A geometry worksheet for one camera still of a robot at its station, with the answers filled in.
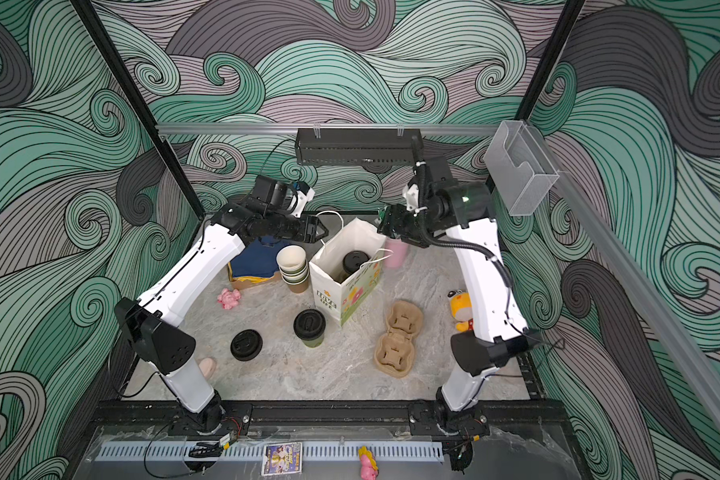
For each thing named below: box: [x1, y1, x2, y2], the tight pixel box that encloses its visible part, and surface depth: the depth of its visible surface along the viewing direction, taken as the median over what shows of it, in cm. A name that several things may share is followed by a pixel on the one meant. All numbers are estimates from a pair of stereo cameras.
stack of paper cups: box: [276, 244, 310, 294], surface depth 90 cm
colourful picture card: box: [261, 442, 303, 477], surface depth 68 cm
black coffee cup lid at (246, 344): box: [230, 329, 263, 361], surface depth 85 cm
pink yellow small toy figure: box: [358, 446, 379, 480], surface depth 66 cm
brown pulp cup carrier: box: [374, 300, 423, 379], surface depth 83 cm
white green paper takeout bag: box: [309, 217, 387, 327], surface depth 86 cm
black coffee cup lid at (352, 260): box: [342, 250, 370, 273], surface depth 91 cm
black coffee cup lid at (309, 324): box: [293, 309, 327, 340], surface depth 79 cm
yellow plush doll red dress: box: [447, 289, 473, 332], surface depth 91 cm
